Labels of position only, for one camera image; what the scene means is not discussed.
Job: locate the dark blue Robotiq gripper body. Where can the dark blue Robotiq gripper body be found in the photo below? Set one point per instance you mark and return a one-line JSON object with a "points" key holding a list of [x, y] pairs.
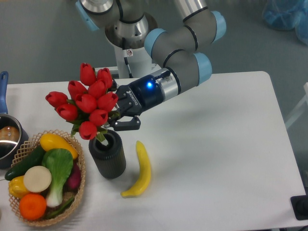
{"points": [[139, 96]]}

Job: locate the red tulip bouquet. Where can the red tulip bouquet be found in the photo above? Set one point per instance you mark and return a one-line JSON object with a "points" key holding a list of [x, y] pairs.
{"points": [[89, 104]]}

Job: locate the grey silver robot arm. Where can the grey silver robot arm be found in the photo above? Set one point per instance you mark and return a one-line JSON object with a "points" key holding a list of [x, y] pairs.
{"points": [[161, 65]]}

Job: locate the dark grey ribbed vase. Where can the dark grey ribbed vase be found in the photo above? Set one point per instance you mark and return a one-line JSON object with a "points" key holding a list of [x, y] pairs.
{"points": [[109, 159]]}

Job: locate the yellow toy banana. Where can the yellow toy banana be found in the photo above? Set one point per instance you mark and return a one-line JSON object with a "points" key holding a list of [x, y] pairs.
{"points": [[145, 173]]}

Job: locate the yellow toy squash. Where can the yellow toy squash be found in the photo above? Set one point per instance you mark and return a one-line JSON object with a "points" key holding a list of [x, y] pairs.
{"points": [[50, 141]]}

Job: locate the green toy bok choy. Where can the green toy bok choy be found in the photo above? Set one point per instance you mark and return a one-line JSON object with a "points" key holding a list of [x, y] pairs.
{"points": [[60, 163]]}

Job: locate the purple toy sweet potato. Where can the purple toy sweet potato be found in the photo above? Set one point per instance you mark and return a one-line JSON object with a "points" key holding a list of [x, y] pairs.
{"points": [[74, 180]]}

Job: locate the green toy chili pepper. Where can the green toy chili pepper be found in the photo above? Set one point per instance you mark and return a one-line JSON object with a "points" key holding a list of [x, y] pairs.
{"points": [[61, 209]]}

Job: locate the dark green toy cucumber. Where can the dark green toy cucumber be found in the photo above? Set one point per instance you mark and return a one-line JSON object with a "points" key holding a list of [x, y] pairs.
{"points": [[33, 159]]}

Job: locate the round white radish slice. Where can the round white radish slice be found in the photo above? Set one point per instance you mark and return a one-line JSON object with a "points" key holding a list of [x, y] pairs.
{"points": [[37, 179]]}

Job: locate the orange toy tangerine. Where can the orange toy tangerine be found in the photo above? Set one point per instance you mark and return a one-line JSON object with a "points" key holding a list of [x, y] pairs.
{"points": [[32, 206]]}

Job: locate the yellow toy bell pepper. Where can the yellow toy bell pepper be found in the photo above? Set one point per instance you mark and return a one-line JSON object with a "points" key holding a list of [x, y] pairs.
{"points": [[17, 187]]}

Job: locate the blue plastic bag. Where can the blue plastic bag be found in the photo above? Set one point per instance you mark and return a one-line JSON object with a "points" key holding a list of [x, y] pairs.
{"points": [[287, 15]]}

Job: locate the black device at table edge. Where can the black device at table edge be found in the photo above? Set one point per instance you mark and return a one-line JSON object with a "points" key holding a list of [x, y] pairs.
{"points": [[300, 206]]}

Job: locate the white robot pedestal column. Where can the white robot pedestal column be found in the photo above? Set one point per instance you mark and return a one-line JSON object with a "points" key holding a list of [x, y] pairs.
{"points": [[127, 35]]}

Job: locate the blue saucepan with handle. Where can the blue saucepan with handle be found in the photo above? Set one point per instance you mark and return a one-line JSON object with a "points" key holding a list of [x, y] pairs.
{"points": [[12, 134]]}

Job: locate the white metal frame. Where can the white metal frame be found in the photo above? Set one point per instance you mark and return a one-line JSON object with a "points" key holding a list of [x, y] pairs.
{"points": [[298, 110]]}

